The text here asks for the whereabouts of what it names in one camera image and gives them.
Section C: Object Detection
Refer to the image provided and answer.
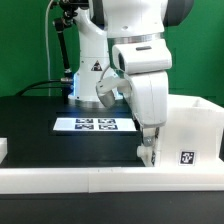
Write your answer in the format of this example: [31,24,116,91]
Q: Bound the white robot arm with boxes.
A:
[69,0,194,147]

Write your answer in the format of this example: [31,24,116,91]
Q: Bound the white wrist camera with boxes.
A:
[96,77,131,107]

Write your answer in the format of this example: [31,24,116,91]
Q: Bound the black cable on table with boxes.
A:
[14,79,75,98]

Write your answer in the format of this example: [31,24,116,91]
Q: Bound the grey camera cable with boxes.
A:
[44,0,57,98]

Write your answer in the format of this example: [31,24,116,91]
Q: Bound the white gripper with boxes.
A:
[125,71,168,147]

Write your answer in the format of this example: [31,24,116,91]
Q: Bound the white front rail fence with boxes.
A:
[0,167,224,194]

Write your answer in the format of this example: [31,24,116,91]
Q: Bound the white block at left edge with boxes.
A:
[0,138,7,164]

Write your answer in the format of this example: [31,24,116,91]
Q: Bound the white drawer cabinet box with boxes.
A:
[155,95,224,168]

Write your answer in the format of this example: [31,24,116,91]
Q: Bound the white marker sheet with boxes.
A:
[53,118,136,132]

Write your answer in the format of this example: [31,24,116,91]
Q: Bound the white drawer tray with knob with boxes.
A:
[137,145,156,167]

